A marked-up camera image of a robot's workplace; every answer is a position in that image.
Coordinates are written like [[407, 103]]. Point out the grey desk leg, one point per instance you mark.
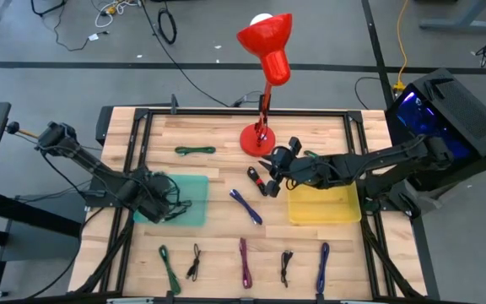
[[458, 23]]

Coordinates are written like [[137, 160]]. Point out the black aluminium table frame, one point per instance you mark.
[[247, 112]]

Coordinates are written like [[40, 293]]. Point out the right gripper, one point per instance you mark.
[[293, 171]]

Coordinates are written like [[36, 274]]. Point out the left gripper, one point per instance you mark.
[[154, 196]]

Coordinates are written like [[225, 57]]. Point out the red desk lamp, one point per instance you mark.
[[268, 42]]

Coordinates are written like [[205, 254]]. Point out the black computer tower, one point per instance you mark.
[[458, 110]]

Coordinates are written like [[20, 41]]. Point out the teal translucent plastic bin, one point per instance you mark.
[[194, 198]]

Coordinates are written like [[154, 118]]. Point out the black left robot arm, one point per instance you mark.
[[78, 158]]

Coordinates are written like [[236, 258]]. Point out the yellow translucent plastic bin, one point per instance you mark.
[[323, 209]]

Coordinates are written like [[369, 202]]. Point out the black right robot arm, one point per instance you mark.
[[386, 158]]

